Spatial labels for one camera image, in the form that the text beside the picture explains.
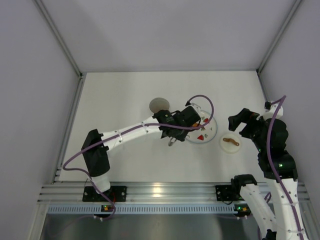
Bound metal tongs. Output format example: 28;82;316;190
168;137;177;147

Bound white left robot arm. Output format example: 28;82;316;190
81;104;201;193

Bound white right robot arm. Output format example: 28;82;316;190
228;108;308;240

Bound white cylindrical lunch container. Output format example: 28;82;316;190
149;97;170;114

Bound white patterned plate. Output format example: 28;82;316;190
185;110;218;144

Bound white round container lid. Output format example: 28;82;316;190
219;133;242;154

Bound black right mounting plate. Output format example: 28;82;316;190
215;184;243;204

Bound black mounting plate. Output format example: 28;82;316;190
215;184;243;204
82;185;127;203

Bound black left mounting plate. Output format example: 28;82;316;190
82;185;127;203

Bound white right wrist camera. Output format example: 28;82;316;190
262;100;284;120

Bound slotted cable duct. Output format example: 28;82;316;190
47;204;249;215

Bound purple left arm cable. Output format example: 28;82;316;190
62;94;215;221

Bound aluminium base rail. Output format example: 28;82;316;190
37;181;311;203

